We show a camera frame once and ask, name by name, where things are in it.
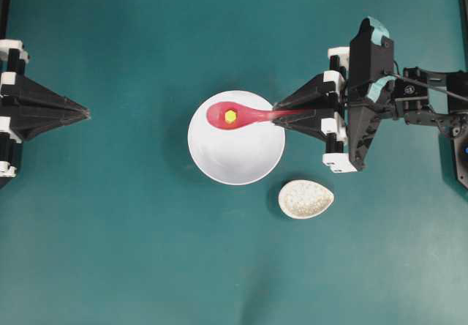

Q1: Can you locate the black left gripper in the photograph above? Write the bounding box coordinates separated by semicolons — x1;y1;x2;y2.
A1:
1;40;90;187

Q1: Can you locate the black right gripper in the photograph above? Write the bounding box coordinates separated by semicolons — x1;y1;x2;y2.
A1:
273;17;396;173

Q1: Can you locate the yellow hexagonal prism block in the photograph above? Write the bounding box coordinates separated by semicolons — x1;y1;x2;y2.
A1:
224;110;237;124

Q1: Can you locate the red plastic spoon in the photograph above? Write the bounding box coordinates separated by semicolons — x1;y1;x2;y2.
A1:
205;102;311;130

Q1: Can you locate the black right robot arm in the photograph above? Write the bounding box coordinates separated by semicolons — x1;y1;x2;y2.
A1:
273;17;467;186

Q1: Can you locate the white round bowl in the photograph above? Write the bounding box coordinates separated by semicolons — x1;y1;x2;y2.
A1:
187;90;286;185

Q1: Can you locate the small speckled teardrop dish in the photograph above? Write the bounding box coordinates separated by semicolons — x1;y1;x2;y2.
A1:
278;179;334;220

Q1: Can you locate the green table mat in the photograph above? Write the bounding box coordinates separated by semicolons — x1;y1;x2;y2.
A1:
1;0;467;324

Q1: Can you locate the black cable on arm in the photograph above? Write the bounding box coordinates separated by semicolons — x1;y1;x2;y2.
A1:
380;59;468;101

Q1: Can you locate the black left frame post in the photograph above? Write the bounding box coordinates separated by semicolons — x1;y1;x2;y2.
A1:
0;0;15;42

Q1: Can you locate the black frame post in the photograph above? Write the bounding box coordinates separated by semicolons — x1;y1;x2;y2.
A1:
0;0;15;42
458;0;468;65

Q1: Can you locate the black right frame post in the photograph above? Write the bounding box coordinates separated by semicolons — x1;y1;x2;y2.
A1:
458;0;468;65

